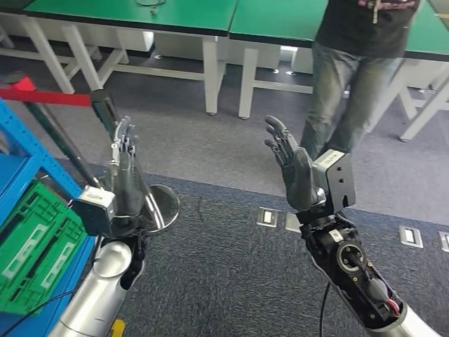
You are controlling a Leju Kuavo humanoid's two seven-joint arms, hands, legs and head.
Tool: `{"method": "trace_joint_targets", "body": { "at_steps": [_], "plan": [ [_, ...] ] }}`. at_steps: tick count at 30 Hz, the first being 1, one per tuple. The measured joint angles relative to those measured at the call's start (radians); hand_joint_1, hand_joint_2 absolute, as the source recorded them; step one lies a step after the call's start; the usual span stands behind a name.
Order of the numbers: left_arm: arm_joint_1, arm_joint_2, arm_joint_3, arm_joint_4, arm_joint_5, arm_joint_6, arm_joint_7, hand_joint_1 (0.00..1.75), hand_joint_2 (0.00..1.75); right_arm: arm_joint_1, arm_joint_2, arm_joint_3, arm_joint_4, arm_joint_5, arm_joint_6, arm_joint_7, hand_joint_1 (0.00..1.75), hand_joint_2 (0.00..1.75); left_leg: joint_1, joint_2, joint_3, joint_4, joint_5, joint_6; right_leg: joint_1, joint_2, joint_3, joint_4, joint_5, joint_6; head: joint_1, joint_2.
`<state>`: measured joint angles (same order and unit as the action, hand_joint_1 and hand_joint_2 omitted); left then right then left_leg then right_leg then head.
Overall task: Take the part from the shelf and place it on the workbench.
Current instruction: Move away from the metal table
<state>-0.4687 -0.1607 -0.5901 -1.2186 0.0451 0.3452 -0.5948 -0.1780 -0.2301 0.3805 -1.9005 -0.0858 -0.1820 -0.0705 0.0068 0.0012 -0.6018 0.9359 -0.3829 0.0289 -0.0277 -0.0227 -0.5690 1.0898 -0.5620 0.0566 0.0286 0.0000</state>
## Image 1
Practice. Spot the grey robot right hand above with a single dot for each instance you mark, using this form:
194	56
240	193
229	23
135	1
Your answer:
299	179

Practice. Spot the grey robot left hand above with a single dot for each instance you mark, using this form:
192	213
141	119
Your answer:
126	186

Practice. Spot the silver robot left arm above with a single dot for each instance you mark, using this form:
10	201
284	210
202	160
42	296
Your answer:
98	293

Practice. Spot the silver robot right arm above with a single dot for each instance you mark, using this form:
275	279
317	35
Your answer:
358	274

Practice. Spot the blue metal shelf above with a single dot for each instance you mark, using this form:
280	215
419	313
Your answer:
21	153

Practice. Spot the metal floor socket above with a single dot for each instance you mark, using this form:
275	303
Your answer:
267	217
411	236
293	222
444	242

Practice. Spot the chrome barrier stanchion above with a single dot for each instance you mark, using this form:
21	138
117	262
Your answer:
161	209

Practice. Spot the person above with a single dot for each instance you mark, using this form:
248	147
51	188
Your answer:
351	69

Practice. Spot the green plastic crate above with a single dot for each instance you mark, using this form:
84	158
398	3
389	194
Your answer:
35	242

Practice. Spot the red barrier tape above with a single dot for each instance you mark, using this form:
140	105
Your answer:
49	97

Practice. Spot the yellow floor tape strip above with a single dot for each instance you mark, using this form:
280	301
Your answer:
118	328

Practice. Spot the green top table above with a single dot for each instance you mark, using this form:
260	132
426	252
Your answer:
122	11
281	18

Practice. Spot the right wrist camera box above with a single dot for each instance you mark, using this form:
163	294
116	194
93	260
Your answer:
336	181

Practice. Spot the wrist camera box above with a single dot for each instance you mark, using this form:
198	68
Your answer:
94	211
336	181

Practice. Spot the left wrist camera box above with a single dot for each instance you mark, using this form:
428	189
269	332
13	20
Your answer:
94	211

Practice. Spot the dark barrier post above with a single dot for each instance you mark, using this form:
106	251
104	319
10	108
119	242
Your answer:
59	135

